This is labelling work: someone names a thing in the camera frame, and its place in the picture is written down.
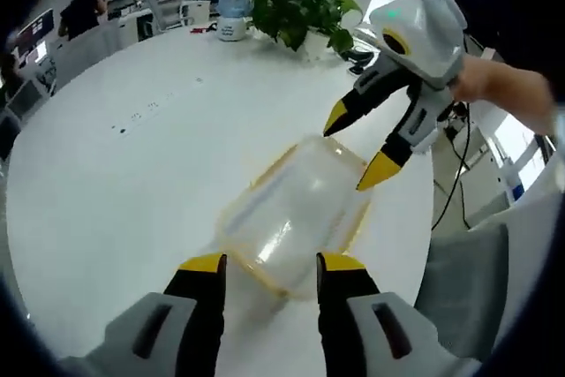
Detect white and blue humidifier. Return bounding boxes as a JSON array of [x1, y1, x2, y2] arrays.
[[216, 0, 253, 43]]

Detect white plant pot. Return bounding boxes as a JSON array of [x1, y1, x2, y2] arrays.
[[304, 30, 333, 61]]

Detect clear plastic box yellow buckles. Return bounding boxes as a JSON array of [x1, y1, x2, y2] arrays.
[[215, 133, 373, 301]]

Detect grey mesh office chair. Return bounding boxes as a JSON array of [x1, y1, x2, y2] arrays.
[[414, 222, 514, 352]]

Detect green potted plant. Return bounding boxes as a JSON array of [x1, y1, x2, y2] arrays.
[[250, 0, 364, 54]]

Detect wall monitor screen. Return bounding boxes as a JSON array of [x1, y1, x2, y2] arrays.
[[17, 9, 55, 61]]

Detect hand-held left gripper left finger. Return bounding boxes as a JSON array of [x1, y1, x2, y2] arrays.
[[56, 252, 229, 377]]

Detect black cable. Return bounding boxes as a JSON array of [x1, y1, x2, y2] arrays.
[[431, 102, 472, 230]]

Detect person's right hand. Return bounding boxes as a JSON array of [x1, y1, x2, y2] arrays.
[[450, 56, 509, 103]]

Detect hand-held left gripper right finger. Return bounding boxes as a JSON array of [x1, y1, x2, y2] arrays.
[[316, 252, 483, 377]]

